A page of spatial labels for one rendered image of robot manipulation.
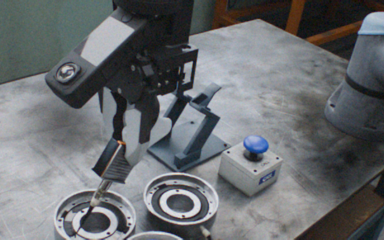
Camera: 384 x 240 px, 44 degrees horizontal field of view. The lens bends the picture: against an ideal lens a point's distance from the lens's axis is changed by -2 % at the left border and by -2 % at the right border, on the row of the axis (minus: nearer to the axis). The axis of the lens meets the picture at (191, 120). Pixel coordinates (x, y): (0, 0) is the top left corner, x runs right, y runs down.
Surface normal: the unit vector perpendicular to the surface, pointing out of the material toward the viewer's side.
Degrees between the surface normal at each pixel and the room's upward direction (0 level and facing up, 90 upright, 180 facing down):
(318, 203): 0
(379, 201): 0
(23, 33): 90
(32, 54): 90
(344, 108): 73
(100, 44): 32
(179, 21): 90
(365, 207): 0
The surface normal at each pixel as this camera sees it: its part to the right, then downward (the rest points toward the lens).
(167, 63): 0.69, 0.47
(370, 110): -0.22, 0.22
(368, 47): -0.87, 0.13
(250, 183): -0.72, 0.29
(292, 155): 0.14, -0.83
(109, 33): -0.25, -0.54
